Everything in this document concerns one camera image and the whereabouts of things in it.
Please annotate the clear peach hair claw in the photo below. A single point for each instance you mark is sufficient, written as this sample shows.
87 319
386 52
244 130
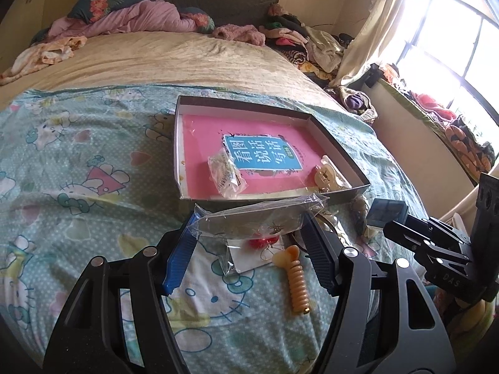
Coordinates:
330 224

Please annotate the pink quilt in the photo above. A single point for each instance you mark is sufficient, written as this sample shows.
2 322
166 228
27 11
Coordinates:
132 19

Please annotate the cream hair claw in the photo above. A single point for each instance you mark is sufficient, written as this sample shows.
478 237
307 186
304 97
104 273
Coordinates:
327 175

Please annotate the orange patterned cloth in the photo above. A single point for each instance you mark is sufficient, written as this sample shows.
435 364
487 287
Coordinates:
467 148

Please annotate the purple cloth bundle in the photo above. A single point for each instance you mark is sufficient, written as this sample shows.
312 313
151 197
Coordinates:
356 101

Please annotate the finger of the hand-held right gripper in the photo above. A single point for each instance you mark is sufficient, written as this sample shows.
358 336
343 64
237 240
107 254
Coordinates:
388 213
405 237

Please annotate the shallow grey cardboard box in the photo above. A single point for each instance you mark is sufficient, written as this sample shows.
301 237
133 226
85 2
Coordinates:
273 110

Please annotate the peach floral cloth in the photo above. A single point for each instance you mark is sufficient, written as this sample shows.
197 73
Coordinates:
39 54

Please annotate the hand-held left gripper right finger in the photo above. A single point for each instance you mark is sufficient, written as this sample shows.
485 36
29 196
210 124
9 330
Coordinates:
319 259

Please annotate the cartoon cat printed bedsheet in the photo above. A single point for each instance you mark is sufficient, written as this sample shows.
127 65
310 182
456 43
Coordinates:
78 187

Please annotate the pink book with blue label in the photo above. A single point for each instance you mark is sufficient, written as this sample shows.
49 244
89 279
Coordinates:
202 132

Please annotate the beige blanket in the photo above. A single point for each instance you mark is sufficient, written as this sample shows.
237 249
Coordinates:
156 58

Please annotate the small black object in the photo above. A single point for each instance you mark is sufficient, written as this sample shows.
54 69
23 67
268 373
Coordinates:
373 74

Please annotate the window with dark frame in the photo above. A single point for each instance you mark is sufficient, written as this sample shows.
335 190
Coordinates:
467 39

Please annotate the pink fuzzy garment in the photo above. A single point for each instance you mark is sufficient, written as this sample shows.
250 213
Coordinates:
237 33

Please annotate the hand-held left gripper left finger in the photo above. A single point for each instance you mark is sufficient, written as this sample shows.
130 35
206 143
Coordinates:
179 259

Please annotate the red cloth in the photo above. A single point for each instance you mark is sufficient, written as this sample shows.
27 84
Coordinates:
430 105

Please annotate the cream curtain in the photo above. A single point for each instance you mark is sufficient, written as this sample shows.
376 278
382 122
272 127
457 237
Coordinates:
374 35

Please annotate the clear packet with hair comb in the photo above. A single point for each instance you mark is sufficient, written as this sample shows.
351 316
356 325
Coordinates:
224 173

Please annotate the clear bag with red earrings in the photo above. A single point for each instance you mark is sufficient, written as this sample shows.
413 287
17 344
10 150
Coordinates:
249 218

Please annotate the orange ribbed hair clip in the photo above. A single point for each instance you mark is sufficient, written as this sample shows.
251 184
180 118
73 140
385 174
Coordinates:
297 280

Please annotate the pile of mixed clothes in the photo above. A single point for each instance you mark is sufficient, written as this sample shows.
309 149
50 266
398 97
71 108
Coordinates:
304 43

